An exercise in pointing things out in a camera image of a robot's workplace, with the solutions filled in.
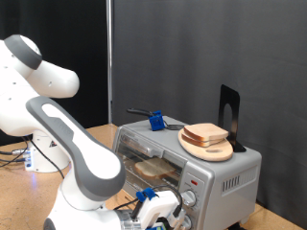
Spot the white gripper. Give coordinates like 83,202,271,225
138,190,180,228

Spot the silver oven knob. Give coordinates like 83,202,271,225
182,214,193,230
180,190,198,208

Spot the white bread slice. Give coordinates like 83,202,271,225
180,132,225,149
182,123,230,143
133,156,177,180

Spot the glass oven door with handle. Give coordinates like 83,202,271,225
113,126,188,207

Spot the black spatula with blue block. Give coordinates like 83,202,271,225
127,107,186,131

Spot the wooden crate under oven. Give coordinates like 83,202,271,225
116,186,142,210

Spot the silver toaster oven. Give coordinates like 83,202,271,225
111,115,263,230

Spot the oval wooden cutting board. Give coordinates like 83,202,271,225
177,131,234,163

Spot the black metal bookend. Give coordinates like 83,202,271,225
218,83,248,153

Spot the vertical metal pole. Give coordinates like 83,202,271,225
106,0,113,125

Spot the grey backdrop cloth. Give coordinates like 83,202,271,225
111,0,307,229

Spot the black curtain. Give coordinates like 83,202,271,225
0,0,111,147

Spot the wire oven rack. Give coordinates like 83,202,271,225
119,149,183,193

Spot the cable with silver connector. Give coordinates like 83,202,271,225
0,147,30,157

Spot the black base cable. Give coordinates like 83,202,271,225
0,156,27,164

